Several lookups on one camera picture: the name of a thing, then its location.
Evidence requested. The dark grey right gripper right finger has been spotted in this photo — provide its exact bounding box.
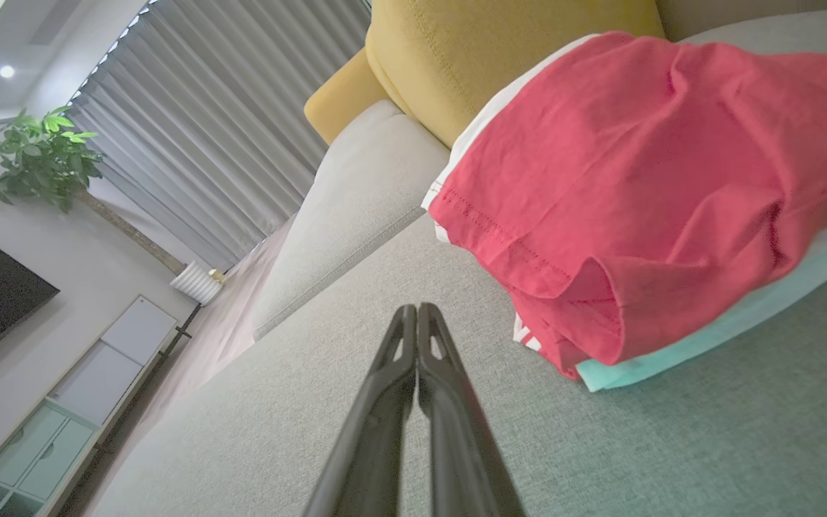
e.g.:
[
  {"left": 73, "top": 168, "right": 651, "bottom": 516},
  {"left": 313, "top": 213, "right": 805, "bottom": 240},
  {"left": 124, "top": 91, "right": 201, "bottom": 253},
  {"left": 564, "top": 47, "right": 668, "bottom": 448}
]
[{"left": 417, "top": 302, "right": 526, "bottom": 517}]

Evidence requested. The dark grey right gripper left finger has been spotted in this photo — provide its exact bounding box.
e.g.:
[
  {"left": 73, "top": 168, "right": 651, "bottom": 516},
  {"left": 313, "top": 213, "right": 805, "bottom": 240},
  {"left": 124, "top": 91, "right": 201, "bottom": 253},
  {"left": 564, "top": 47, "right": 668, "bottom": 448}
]
[{"left": 302, "top": 304, "right": 419, "bottom": 517}]

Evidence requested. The white ribbed plant pot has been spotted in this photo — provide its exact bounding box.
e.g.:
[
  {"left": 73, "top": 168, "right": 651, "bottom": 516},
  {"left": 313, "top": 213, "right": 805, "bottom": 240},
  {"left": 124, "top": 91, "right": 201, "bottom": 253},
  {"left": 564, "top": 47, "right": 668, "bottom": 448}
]
[{"left": 169, "top": 259, "right": 227, "bottom": 307}]

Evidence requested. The white low media cabinet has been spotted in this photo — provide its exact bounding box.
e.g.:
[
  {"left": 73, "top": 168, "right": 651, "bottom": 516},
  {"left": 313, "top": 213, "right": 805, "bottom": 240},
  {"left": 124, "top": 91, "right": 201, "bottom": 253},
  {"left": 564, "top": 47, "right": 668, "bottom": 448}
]
[{"left": 0, "top": 294, "right": 203, "bottom": 517}]

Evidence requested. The grey pleated curtain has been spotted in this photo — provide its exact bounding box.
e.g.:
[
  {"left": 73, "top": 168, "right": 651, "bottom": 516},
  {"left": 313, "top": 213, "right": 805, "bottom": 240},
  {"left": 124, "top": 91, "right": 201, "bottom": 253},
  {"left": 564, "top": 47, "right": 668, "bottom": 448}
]
[{"left": 65, "top": 0, "right": 373, "bottom": 273}]

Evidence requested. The large yellow sofa back cushion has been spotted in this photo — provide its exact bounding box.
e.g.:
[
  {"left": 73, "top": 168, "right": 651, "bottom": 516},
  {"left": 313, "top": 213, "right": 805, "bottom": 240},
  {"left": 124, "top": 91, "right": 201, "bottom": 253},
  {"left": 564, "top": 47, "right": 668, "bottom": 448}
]
[{"left": 365, "top": 0, "right": 666, "bottom": 149}]

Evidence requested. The green leafy potted plant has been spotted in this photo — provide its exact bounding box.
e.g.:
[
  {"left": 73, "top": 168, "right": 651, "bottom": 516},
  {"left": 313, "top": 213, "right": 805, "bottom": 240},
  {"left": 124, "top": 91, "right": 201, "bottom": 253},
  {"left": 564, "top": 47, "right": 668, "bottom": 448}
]
[{"left": 0, "top": 107, "right": 186, "bottom": 278}]

